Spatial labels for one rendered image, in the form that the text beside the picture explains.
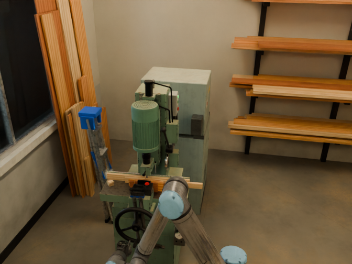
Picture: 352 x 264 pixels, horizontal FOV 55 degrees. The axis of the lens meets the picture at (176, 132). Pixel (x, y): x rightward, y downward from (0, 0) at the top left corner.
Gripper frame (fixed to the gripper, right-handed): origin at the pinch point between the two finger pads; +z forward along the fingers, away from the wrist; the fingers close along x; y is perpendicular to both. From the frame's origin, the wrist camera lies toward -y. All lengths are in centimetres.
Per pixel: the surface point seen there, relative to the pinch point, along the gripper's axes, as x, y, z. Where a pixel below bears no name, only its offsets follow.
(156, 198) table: -14.2, 27.2, 16.0
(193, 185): -38, 35, 30
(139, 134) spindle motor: -2, 71, 9
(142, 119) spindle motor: -5, 81, 4
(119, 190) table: 12.8, 28.9, 20.6
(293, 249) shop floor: -128, -37, 104
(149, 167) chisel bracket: -7, 47, 21
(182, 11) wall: -3, 197, 213
